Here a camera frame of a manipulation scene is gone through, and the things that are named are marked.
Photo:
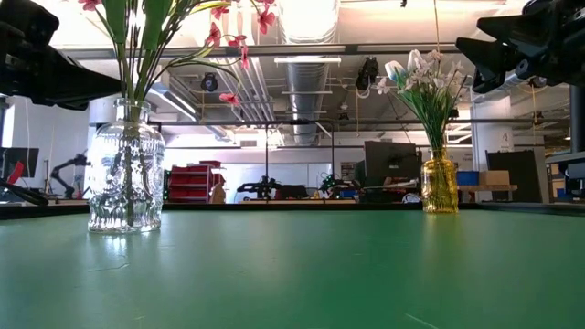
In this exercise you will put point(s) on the gray overhead frame beam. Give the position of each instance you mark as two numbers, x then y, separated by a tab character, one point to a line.
351	48

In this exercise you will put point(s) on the black ceiling device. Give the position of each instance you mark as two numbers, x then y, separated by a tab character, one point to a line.
367	73

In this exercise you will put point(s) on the black frame post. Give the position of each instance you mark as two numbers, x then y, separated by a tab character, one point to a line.
577	123

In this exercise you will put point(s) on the black background pipe frame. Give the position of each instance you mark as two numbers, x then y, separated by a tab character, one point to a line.
365	122

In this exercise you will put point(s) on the blue storage bin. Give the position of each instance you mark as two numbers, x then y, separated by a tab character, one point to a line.
468	178

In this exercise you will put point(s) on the silver ceiling duct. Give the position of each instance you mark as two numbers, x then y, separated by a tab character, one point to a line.
307	100

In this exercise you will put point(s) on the yellow glass vase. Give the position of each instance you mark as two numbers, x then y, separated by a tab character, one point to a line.
439	187

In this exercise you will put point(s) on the red artificial tulip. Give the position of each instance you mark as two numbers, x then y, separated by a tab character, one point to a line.
114	18
155	23

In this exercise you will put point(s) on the silver flexible duct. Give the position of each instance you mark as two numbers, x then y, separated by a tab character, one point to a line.
518	80

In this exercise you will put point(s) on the white ceiling light bar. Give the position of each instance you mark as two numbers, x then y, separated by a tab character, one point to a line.
307	60

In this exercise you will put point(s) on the green table mat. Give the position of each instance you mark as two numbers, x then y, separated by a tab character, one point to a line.
292	292

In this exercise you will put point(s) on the black background robot arm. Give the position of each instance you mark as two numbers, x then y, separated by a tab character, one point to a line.
68	163
265	187

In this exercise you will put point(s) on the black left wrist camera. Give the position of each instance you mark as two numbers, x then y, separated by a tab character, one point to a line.
27	18

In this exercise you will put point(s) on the white blossom spray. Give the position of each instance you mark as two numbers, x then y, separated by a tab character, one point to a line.
382	86
457	68

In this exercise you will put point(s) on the black board panel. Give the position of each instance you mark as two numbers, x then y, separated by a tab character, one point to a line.
512	160

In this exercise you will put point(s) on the dark background monitor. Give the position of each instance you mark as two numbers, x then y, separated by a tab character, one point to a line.
23	157

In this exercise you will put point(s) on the brown cardboard box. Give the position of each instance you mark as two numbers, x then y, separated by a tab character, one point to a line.
493	178

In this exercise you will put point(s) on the clear ribbed glass vase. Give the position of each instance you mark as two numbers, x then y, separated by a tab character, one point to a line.
125	192

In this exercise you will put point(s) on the black computer monitor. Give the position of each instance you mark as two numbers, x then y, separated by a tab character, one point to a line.
390	160

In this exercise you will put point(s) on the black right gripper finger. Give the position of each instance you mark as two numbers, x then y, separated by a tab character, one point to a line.
493	55
491	80

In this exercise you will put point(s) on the black ceiling camera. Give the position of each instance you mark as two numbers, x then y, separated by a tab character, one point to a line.
209	82

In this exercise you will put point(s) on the red background chair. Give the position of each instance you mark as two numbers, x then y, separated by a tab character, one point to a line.
18	171

